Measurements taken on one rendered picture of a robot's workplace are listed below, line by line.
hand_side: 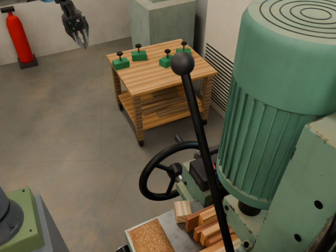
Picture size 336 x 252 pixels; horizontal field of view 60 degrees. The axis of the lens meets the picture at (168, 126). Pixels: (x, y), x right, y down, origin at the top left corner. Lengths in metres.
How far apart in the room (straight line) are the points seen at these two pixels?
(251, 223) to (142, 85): 1.45
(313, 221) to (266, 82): 0.19
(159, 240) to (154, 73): 1.48
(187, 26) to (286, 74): 2.57
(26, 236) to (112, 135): 1.35
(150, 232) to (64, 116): 1.99
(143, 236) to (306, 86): 0.57
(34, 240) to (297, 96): 1.07
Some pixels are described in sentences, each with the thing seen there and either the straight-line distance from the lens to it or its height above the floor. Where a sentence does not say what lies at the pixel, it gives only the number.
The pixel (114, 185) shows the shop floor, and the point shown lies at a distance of 2.06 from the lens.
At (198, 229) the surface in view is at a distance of 0.79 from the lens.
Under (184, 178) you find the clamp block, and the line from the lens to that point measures 0.93.
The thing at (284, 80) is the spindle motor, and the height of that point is 1.46.
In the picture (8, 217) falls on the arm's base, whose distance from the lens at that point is 1.21.
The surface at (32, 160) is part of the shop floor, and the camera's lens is 2.39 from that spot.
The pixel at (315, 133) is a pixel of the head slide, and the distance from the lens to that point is 0.37.
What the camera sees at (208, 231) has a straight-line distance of 0.79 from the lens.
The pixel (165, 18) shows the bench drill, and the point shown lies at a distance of 2.75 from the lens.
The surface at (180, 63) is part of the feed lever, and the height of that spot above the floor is 1.44.
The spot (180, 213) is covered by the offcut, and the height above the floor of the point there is 0.94.
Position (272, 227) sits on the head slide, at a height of 1.21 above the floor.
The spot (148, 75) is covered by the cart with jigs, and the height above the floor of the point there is 0.53.
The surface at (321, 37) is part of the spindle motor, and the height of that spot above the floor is 1.51.
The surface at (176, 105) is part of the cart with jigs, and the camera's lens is 2.35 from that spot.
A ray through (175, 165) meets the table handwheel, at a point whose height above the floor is 0.84.
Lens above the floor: 1.65
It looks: 43 degrees down
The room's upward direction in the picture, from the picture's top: straight up
